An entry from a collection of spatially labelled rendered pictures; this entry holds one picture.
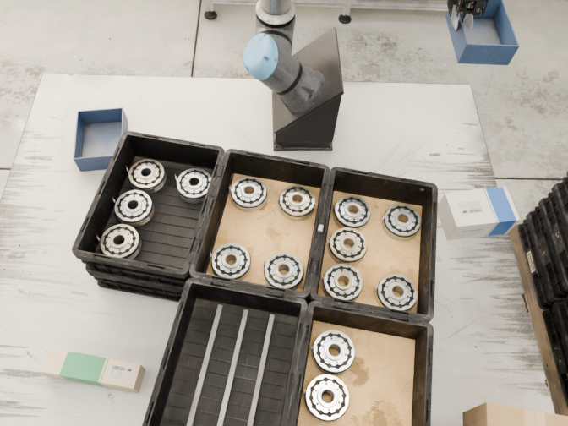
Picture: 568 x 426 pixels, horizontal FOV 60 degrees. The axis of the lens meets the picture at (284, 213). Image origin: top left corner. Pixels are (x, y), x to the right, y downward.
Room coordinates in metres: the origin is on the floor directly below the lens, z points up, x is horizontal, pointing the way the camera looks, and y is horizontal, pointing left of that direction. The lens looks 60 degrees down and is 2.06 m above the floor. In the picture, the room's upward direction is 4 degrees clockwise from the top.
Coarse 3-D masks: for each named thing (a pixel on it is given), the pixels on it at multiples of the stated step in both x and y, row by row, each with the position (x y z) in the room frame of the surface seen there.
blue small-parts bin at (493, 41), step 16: (496, 0) 1.32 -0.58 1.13; (448, 16) 1.29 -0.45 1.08; (480, 16) 1.32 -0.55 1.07; (496, 16) 1.30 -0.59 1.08; (464, 32) 1.16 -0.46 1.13; (480, 32) 1.25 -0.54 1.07; (496, 32) 1.26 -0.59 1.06; (512, 32) 1.18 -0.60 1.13; (464, 48) 1.11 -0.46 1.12; (480, 48) 1.12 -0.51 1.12; (496, 48) 1.12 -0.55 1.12; (512, 48) 1.12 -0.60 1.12; (496, 64) 1.12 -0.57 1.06
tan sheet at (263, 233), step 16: (240, 176) 0.83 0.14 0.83; (272, 192) 0.78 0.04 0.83; (272, 208) 0.72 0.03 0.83; (224, 224) 0.66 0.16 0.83; (240, 224) 0.66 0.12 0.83; (256, 224) 0.67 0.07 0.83; (272, 224) 0.67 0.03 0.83; (288, 224) 0.67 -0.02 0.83; (304, 224) 0.68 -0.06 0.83; (224, 240) 0.61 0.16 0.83; (240, 240) 0.61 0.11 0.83; (256, 240) 0.62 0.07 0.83; (272, 240) 0.62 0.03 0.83; (288, 240) 0.62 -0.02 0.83; (304, 240) 0.63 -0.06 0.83; (256, 256) 0.57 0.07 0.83; (304, 256) 0.58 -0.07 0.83; (208, 272) 0.51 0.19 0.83; (256, 272) 0.52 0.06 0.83; (304, 272) 0.53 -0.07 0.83
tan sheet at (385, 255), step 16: (336, 192) 0.80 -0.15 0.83; (384, 208) 0.75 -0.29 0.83; (416, 208) 0.76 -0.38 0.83; (368, 224) 0.70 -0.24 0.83; (368, 240) 0.64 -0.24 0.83; (384, 240) 0.65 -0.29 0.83; (416, 240) 0.66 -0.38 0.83; (368, 256) 0.59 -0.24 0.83; (384, 256) 0.60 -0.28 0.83; (400, 256) 0.60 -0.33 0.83; (416, 256) 0.61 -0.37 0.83; (368, 272) 0.55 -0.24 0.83; (384, 272) 0.55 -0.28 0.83; (400, 272) 0.55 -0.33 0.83; (416, 272) 0.56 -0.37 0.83; (320, 288) 0.49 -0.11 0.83; (368, 288) 0.50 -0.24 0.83; (416, 288) 0.51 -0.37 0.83; (416, 304) 0.47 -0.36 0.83
